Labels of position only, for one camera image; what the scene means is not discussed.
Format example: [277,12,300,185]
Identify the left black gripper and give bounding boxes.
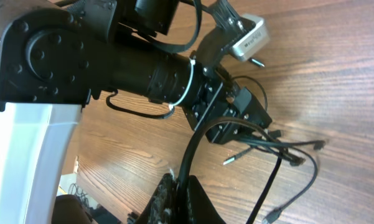
[183,67,273,131]

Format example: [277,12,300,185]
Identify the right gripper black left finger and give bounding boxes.
[135,173,177,224]

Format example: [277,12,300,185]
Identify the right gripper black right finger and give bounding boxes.
[186,175,225,224]

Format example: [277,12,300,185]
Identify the black USB cable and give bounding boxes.
[175,116,307,224]

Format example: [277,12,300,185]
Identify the thin black cable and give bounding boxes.
[222,75,327,224]

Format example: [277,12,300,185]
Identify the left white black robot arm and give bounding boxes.
[0,1,271,223]

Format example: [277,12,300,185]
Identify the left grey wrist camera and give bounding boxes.
[230,14,270,62]

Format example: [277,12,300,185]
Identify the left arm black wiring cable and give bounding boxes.
[54,0,225,121]

